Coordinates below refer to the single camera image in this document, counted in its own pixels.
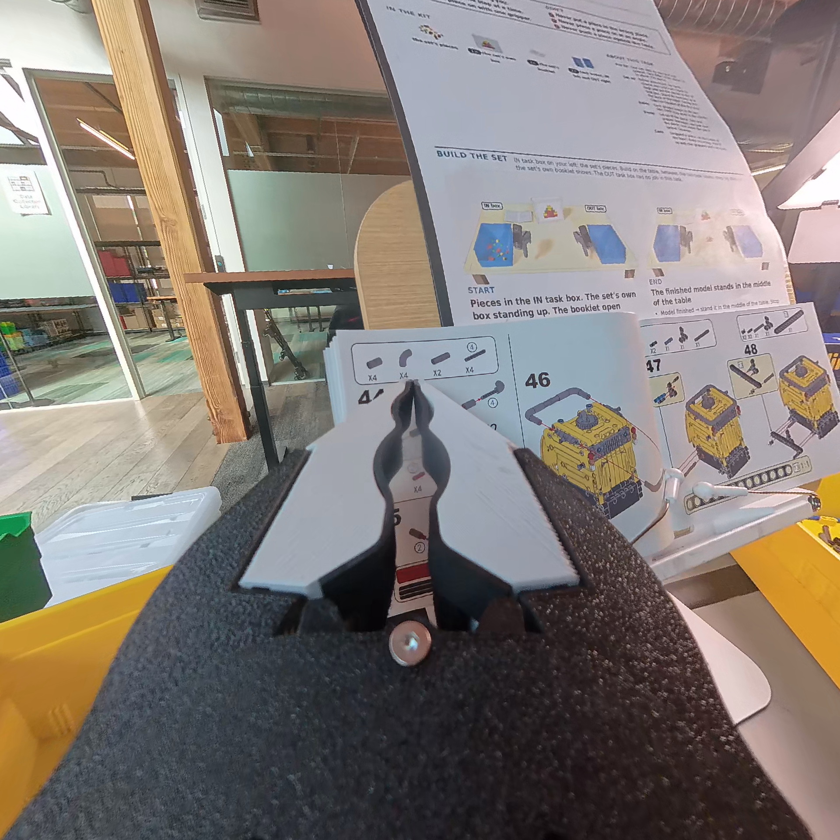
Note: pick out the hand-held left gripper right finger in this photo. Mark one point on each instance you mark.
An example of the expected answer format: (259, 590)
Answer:
(505, 518)

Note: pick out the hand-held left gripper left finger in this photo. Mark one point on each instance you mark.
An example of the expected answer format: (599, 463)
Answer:
(315, 518)

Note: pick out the yellow plastic bin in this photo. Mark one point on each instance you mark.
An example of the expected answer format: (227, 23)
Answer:
(787, 577)
(39, 656)

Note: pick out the pile of small lego pieces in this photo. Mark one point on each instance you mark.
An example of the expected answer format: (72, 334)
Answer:
(828, 533)

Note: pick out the lego instruction booklet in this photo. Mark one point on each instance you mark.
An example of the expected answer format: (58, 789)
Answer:
(577, 367)

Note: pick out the clear plastic storage box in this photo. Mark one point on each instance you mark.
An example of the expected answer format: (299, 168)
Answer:
(131, 538)

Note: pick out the white and wood book stand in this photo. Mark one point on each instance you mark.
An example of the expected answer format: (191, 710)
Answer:
(722, 538)

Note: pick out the shelf of coloured bins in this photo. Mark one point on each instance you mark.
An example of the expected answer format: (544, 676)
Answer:
(128, 289)

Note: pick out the green plastic bin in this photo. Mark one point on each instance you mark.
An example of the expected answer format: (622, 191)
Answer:
(23, 571)

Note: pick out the wooden pillar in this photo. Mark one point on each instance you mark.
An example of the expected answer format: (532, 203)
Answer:
(157, 197)

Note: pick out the printed task instruction sheet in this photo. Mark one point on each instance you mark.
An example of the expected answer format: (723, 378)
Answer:
(558, 98)

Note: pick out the white wall sign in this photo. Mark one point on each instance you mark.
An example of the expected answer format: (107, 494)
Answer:
(26, 193)

